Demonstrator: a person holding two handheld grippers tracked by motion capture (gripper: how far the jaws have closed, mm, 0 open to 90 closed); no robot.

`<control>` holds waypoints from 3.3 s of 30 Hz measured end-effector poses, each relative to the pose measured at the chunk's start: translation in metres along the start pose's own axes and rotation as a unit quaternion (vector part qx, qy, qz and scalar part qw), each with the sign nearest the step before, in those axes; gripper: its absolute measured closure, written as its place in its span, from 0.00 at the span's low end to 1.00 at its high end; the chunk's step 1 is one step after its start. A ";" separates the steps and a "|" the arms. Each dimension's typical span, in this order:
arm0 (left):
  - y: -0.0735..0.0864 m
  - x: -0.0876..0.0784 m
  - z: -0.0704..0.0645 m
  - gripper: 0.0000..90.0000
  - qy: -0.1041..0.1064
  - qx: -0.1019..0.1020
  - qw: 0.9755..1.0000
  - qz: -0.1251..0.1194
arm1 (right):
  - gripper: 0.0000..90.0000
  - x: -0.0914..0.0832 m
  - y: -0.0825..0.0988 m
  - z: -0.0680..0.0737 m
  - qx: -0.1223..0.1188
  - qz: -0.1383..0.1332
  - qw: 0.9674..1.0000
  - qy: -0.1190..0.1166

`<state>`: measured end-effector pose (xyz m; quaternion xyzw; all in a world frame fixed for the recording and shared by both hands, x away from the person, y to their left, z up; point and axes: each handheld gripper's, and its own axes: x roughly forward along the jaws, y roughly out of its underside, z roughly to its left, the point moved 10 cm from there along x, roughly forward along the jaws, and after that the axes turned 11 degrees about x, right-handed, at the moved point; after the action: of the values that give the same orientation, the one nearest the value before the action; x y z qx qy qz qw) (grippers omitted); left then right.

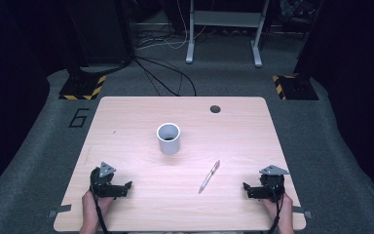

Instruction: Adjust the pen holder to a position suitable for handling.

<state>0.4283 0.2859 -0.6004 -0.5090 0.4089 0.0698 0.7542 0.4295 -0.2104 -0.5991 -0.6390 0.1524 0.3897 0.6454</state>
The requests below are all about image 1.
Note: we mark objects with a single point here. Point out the black striped stand base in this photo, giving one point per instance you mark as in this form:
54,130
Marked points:
82,87
297,87

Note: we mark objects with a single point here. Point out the black cabinet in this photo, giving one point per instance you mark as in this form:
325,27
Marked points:
97,31

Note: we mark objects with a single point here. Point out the white desk frame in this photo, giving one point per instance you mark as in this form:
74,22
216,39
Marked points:
227,19

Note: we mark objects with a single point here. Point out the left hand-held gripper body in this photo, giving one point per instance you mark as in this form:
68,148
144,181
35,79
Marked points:
105,187

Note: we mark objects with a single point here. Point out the grey metal table bracket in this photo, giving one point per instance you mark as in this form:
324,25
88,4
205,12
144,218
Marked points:
60,210
302,213

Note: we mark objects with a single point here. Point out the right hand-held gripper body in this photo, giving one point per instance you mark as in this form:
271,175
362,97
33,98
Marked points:
269,187

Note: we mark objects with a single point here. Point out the silver pen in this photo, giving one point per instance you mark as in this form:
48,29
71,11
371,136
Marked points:
209,177

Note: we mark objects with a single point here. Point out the person's left hand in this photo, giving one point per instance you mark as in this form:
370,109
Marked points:
92,204

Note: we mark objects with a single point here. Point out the white cup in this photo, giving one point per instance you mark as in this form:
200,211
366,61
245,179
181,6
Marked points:
168,143

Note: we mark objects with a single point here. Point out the person's right hand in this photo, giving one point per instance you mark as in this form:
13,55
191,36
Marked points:
280,209

